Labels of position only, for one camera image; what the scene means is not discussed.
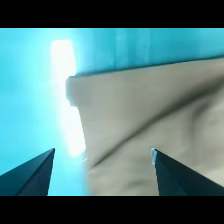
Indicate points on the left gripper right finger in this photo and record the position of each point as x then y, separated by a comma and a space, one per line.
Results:
181, 180

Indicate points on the beige garment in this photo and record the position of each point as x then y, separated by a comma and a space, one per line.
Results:
150, 113

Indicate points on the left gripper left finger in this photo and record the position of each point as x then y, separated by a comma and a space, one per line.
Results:
31, 178

